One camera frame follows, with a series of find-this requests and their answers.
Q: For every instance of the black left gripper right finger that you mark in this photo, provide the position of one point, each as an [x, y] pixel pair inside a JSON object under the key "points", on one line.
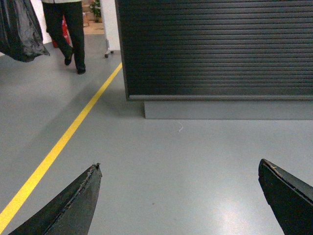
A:
{"points": [[290, 198]]}

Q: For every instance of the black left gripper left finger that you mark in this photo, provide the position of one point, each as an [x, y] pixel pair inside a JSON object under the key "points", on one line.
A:
{"points": [[71, 211]]}

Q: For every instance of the black checkout counter cabinet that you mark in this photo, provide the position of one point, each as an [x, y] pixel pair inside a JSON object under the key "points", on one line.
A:
{"points": [[218, 59]]}

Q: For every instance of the red fire extinguisher box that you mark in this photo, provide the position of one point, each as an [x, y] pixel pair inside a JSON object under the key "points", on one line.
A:
{"points": [[65, 34]]}

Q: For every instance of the dark hanging plastic bag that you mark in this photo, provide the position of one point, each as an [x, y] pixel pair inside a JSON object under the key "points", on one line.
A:
{"points": [[20, 32]]}

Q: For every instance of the white wheeled partition panel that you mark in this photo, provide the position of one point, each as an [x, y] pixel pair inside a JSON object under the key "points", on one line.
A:
{"points": [[110, 24]]}

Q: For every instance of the walking person in black trousers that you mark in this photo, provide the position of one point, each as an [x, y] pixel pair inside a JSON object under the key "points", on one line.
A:
{"points": [[54, 11]]}

